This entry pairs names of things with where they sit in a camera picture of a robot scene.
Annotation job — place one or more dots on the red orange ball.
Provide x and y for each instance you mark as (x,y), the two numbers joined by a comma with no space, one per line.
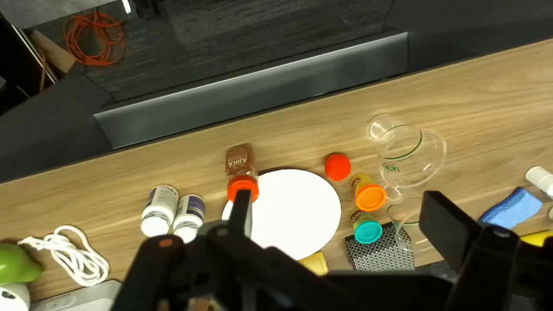
(338,166)

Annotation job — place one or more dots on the white paper plate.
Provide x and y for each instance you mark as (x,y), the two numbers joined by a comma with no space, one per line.
(296,213)

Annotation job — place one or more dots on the clear plastic cup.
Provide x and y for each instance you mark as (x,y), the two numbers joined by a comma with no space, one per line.
(407,230)
(412,152)

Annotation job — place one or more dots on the yellow banana toy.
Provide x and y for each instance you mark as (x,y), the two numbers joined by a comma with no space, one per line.
(538,237)

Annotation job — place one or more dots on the white pill bottle blue label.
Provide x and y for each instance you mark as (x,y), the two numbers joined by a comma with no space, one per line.
(158,213)
(189,221)

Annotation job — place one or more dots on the green pear toy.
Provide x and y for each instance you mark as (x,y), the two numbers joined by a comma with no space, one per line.
(16,263)

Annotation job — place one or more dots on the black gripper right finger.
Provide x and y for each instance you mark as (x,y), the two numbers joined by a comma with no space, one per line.
(450,226)

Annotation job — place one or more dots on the small white bottle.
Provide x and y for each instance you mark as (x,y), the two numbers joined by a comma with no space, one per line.
(542,180)

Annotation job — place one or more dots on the spice jar orange lid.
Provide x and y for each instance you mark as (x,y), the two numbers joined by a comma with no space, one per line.
(241,173)

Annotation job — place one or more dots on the white hydroponic planter appliance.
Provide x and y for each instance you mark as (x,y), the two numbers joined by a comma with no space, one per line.
(80,296)

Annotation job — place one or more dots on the grey rectangular block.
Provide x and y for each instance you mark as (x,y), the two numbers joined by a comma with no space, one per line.
(381,256)

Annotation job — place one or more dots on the blue sponge cloth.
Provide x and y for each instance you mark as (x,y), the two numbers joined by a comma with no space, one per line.
(512,207)

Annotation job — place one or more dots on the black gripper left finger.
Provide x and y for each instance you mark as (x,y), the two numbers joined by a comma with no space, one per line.
(241,209)

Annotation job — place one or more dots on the play-doh can teal lid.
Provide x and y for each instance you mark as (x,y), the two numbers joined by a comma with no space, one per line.
(367,230)

